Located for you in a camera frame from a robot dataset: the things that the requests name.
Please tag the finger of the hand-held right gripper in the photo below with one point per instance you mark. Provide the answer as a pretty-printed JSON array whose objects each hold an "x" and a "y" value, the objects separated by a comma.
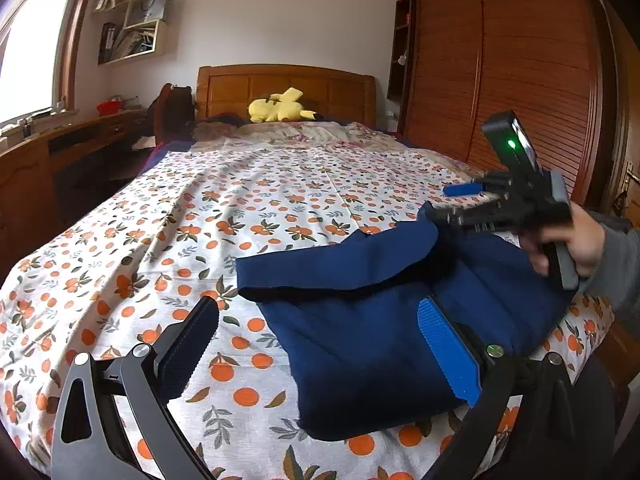
[
  {"x": 480, "y": 217},
  {"x": 462, "y": 189}
]

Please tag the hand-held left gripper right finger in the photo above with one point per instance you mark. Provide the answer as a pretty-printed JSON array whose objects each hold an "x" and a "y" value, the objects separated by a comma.
[{"x": 447, "y": 347}]

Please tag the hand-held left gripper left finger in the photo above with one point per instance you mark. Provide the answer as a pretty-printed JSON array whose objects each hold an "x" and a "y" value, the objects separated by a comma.
[{"x": 192, "y": 337}]

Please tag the navy blue suit jacket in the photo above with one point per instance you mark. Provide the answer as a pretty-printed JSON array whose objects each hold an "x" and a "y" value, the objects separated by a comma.
[{"x": 360, "y": 320}]

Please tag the person's right forearm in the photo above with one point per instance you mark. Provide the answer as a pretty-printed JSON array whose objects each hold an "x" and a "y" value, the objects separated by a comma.
[{"x": 620, "y": 260}]

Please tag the person's right hand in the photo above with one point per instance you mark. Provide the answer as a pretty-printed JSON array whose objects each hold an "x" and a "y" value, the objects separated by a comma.
[{"x": 585, "y": 245}]

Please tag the orange fruit print bed sheet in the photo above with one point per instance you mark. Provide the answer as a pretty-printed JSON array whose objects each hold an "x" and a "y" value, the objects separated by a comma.
[{"x": 200, "y": 210}]

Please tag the wooden slatted wardrobe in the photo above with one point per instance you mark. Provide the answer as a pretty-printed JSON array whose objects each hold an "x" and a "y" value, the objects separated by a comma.
[{"x": 510, "y": 50}]

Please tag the open wooden shelf niche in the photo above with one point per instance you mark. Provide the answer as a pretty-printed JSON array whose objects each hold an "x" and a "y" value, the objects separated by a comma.
[{"x": 399, "y": 45}]

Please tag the pale floral quilt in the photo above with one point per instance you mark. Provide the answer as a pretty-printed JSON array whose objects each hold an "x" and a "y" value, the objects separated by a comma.
[{"x": 310, "y": 135}]

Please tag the yellow plush toy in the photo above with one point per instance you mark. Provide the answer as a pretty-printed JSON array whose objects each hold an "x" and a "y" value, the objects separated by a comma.
[{"x": 272, "y": 109}]

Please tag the long wooden desk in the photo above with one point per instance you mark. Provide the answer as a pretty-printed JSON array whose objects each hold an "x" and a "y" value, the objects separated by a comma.
[{"x": 30, "y": 180}]

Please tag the red bowl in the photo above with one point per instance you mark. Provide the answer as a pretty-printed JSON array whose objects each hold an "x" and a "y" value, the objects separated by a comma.
[{"x": 109, "y": 108}]

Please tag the wooden bed headboard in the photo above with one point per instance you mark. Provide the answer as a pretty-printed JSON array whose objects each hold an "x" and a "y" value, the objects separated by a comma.
[{"x": 225, "y": 92}]

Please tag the wood framed window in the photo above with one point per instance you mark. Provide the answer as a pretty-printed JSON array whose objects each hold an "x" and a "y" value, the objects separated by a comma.
[{"x": 30, "y": 45}]

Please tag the white wall shelf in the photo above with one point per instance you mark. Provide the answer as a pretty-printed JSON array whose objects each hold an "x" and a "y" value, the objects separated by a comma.
[{"x": 140, "y": 25}]

